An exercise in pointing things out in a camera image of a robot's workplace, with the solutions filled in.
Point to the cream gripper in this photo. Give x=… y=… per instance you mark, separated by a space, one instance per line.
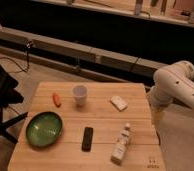
x=157 y=116

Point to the clear plastic bottle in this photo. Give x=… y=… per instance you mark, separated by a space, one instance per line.
x=121 y=145

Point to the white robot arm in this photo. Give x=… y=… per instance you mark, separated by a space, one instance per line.
x=171 y=82

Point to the white rectangular block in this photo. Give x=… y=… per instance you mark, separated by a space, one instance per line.
x=119 y=103

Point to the black remote control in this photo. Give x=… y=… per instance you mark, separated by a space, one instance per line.
x=87 y=139

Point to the translucent plastic cup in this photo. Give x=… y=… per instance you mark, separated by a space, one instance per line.
x=80 y=94

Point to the orange carrot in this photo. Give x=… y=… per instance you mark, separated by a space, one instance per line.
x=56 y=100

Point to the green bowl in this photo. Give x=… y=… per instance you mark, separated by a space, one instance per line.
x=44 y=129

